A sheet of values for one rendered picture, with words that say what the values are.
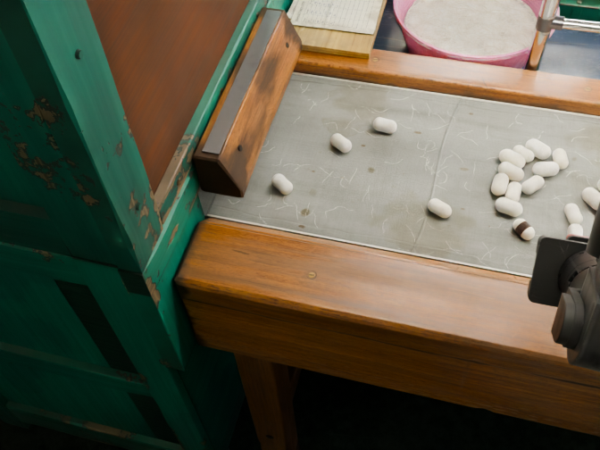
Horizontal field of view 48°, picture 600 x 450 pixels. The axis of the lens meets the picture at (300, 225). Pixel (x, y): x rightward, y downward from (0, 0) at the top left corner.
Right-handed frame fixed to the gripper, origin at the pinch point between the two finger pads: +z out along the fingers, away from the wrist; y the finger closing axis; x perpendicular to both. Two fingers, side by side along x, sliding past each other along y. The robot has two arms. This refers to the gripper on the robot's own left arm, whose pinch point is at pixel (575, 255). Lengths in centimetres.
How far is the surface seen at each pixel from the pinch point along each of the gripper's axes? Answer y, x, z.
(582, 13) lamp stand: -4, -31, 58
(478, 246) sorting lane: 9.1, 3.7, 12.7
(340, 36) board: 34, -21, 34
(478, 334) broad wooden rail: 8.1, 11.0, 0.8
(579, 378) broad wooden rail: -3.6, 14.0, 1.6
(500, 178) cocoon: 7.6, -4.7, 19.1
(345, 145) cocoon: 29.1, -5.7, 20.1
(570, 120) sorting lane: -1.5, -13.1, 31.6
